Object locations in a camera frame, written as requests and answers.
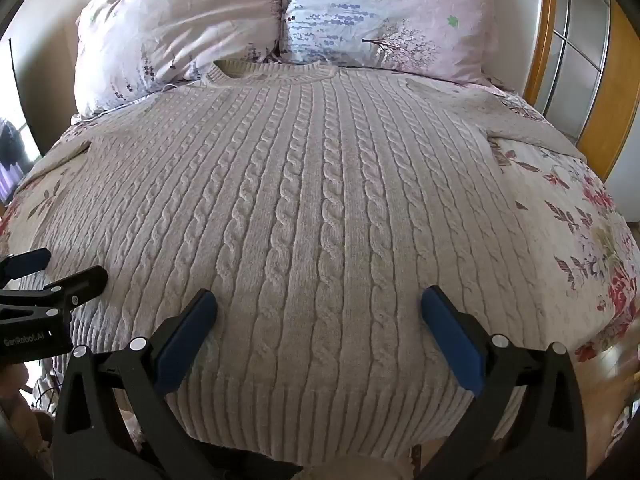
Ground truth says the dark framed screen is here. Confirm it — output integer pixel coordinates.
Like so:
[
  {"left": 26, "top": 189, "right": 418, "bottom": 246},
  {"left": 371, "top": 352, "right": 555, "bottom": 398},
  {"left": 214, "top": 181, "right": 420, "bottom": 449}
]
[{"left": 0, "top": 40, "right": 43, "bottom": 203}]

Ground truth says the floral bed sheet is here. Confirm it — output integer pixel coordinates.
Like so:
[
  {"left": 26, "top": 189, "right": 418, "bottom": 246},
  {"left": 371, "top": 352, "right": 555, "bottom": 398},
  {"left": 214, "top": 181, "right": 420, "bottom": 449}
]
[{"left": 0, "top": 75, "right": 640, "bottom": 461}]

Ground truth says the lavender print pillow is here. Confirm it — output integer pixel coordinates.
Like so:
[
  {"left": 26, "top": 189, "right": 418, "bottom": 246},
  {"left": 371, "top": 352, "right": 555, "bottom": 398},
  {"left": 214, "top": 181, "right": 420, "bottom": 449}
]
[{"left": 280, "top": 0, "right": 501, "bottom": 86}]

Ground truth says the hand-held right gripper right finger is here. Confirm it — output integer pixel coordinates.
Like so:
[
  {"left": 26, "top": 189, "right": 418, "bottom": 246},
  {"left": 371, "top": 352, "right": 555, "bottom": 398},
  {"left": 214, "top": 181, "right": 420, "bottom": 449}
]
[{"left": 420, "top": 285, "right": 588, "bottom": 480}]

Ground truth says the cream cable-knit sweater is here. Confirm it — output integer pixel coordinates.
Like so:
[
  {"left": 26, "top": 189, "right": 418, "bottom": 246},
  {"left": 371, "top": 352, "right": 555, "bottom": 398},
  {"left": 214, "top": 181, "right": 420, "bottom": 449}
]
[{"left": 10, "top": 60, "right": 588, "bottom": 468}]

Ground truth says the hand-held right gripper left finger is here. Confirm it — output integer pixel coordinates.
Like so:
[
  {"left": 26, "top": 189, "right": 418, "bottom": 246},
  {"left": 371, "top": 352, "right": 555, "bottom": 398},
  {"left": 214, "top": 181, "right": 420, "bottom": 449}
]
[{"left": 51, "top": 288, "right": 236, "bottom": 480}]

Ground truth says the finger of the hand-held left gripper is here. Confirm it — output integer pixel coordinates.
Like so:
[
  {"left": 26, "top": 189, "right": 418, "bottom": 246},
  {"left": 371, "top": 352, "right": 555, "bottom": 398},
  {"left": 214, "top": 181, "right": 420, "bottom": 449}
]
[
  {"left": 0, "top": 266, "right": 109, "bottom": 323},
  {"left": 0, "top": 247, "right": 53, "bottom": 286}
]

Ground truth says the wooden wardrobe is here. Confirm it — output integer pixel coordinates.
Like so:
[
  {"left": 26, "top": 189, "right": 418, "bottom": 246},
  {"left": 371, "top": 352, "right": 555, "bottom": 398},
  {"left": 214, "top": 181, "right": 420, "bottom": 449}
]
[{"left": 522, "top": 0, "right": 640, "bottom": 183}]

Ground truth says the pink floral pillow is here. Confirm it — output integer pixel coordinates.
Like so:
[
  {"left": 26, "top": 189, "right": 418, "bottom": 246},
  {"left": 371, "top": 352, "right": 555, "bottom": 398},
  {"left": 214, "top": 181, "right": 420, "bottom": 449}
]
[{"left": 74, "top": 0, "right": 288, "bottom": 118}]

